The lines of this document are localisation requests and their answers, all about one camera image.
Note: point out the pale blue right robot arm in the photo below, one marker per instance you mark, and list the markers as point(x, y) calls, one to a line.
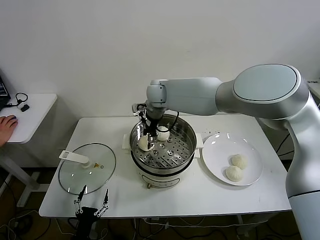
point(250, 95)

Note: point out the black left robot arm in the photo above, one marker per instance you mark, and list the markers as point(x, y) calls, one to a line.
point(83, 232)

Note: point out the white steamed baozi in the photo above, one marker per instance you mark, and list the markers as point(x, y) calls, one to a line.
point(234, 174)
point(163, 135)
point(239, 161)
point(143, 145)

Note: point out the black computer mouse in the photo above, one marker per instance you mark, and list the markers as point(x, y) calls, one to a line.
point(14, 117)

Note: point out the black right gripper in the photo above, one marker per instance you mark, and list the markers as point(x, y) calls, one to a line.
point(152, 121)

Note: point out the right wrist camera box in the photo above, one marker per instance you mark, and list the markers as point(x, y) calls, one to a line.
point(136, 109)

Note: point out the white electric cooker base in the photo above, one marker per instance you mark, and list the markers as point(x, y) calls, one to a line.
point(160, 181)

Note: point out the bare person hand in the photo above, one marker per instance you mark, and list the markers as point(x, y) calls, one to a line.
point(6, 130)

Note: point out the white round plate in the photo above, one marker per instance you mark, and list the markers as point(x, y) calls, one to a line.
point(220, 150)

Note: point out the grey table leg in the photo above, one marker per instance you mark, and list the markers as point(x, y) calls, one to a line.
point(242, 222)

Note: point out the black neckband earphones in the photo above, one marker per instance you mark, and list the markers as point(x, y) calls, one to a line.
point(18, 101)

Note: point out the perforated steel steamer basket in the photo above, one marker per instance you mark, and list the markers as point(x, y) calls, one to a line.
point(175, 152)

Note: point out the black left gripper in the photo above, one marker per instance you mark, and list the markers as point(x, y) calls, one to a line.
point(86, 215)

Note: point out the white desk with grey foot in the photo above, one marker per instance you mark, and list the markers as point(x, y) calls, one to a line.
point(315, 87)

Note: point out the white side table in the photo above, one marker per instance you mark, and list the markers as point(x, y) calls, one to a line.
point(37, 112)

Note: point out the small black device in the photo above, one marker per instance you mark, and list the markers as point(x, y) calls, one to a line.
point(25, 108)

